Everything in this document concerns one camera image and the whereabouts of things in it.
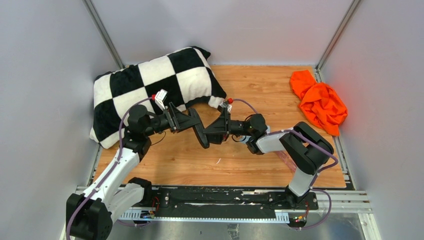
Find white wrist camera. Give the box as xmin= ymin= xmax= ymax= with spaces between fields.
xmin=152 ymin=89 xmax=168 ymax=111
xmin=220 ymin=98 xmax=233 ymax=114

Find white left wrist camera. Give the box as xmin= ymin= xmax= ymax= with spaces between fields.
xmin=152 ymin=89 xmax=168 ymax=111

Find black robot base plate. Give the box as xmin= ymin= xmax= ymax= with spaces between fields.
xmin=131 ymin=186 xmax=319 ymax=221

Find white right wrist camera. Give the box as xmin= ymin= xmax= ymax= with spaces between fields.
xmin=220 ymin=98 xmax=233 ymax=114

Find black glasses case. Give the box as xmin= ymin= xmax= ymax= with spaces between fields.
xmin=187 ymin=108 xmax=210 ymax=149

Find orange crumpled cloth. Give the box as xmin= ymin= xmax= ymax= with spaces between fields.
xmin=289 ymin=70 xmax=348 ymax=137

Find aluminium frame rail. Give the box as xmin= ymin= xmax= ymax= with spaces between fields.
xmin=82 ymin=0 xmax=125 ymax=68

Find pink transparent sunglasses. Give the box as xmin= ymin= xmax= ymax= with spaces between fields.
xmin=276 ymin=151 xmax=297 ymax=174

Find black white checkered pillow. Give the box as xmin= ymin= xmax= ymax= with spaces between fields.
xmin=89 ymin=46 xmax=227 ymax=149

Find light blue cleaning cloth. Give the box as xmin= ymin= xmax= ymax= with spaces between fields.
xmin=238 ymin=135 xmax=255 ymax=144

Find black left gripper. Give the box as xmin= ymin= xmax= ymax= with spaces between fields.
xmin=143 ymin=102 xmax=199 ymax=137

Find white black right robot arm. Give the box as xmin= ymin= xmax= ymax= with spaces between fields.
xmin=196 ymin=107 xmax=335 ymax=209

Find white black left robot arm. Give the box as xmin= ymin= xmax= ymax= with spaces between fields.
xmin=65 ymin=101 xmax=201 ymax=240

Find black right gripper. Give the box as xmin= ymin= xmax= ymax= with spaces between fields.
xmin=200 ymin=108 xmax=254 ymax=145

